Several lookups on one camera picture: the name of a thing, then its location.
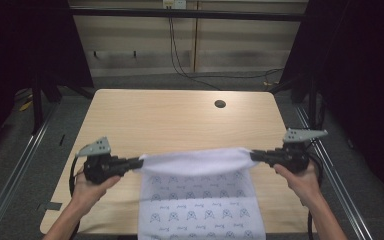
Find aluminium floor rail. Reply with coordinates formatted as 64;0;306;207
294;105;376;240
0;105;62;240

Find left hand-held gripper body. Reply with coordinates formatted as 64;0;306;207
75;135;129;185

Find yellow object on floor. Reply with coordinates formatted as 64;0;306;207
18;99;34;112

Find dark curtain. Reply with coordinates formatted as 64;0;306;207
278;0;384;208
0;0;95;101

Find white wall socket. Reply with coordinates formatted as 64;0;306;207
162;0;188;10

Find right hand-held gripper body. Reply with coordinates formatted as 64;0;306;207
268;128;329;174

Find person's right hand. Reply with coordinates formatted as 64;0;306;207
273;162;323;205

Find grey tape piece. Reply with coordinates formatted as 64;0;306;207
43;201;63;212

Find black wall cable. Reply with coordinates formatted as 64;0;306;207
168;7;285;92

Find black frame post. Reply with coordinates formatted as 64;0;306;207
29;74;45;135
307;75;320;131

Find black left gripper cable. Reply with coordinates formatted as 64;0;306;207
67;155;82;240

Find person's left hand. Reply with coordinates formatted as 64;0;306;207
71;170;122;208

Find black horizontal frame bar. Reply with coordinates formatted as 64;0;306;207
67;7;310;23

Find white patterned towel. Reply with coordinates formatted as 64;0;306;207
135;147;268;240

